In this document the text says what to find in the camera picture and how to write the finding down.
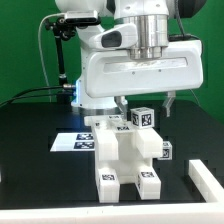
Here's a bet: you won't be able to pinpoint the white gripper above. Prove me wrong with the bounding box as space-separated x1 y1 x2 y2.
84 40 203 120

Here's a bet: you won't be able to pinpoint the white U-shaped fence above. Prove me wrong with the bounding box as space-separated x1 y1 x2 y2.
0 160 224 224

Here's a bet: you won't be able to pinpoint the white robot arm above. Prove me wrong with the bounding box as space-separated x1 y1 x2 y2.
55 0 207 115

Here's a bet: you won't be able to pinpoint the silver camera on stand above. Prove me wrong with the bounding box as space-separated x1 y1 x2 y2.
64 10 98 23

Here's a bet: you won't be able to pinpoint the white chair back frame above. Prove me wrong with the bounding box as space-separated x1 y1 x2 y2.
84 115 163 162

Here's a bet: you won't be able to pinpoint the white base tag plate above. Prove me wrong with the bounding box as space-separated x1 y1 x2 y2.
50 132 95 152

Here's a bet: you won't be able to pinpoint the black cables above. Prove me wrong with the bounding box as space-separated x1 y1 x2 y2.
0 84 77 108

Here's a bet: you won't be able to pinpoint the white chair seat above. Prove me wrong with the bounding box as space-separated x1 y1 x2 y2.
114 130 152 184

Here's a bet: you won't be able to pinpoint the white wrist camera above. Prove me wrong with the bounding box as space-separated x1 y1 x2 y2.
89 23 138 50

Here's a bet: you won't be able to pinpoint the white tagged nut cube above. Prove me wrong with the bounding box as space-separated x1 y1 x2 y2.
131 107 154 129
160 141 173 160

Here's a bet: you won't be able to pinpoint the black camera stand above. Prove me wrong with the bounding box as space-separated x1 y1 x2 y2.
44 17 77 101

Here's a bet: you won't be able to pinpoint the white camera cable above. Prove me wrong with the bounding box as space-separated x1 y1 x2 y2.
37 13 66 103

